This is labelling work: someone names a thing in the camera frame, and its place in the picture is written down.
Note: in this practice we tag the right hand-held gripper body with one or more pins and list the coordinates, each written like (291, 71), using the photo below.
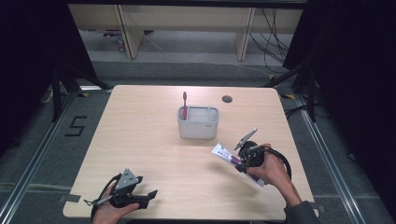
(252, 155)

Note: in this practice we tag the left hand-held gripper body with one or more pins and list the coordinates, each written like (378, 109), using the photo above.
(126, 186)

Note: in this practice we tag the white purple toothpaste tube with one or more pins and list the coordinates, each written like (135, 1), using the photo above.
(224, 154)

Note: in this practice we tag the grey plastic toothbrush holder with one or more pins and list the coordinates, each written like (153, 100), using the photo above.
(198, 124)

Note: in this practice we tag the pink toothbrush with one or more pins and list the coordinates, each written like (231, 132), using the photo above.
(185, 105)

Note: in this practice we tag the person's right hand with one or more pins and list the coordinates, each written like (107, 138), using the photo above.
(274, 171)

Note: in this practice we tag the person's left hand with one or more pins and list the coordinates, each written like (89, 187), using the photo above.
(110, 214)

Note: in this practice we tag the grey tape piece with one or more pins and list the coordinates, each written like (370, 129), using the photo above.
(320, 209)
(70, 198)

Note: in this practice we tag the dark round table grommet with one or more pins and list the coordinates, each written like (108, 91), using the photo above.
(227, 99)

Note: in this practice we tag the yellow black floor tape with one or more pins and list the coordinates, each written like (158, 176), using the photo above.
(82, 94)
(288, 96)

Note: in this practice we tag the black metal stand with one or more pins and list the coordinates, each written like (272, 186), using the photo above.
(311, 93)
(56, 93)

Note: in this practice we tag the black curtain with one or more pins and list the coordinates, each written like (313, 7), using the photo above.
(28, 62)
(355, 77)

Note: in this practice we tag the beige wooden desk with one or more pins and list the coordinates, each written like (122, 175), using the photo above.
(186, 18)

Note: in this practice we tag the aluminium floor rail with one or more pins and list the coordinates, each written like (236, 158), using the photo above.
(327, 161)
(34, 155)

